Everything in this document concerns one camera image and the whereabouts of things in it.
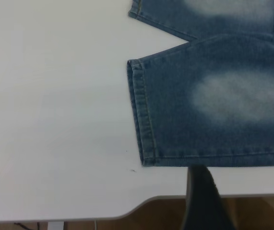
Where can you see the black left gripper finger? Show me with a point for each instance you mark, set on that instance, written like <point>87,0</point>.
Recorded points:
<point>204,203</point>

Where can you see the blue denim jeans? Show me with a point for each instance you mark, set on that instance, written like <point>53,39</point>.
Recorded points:
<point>199,119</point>

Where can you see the white table leg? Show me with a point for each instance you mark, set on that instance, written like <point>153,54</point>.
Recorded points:
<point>55,226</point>

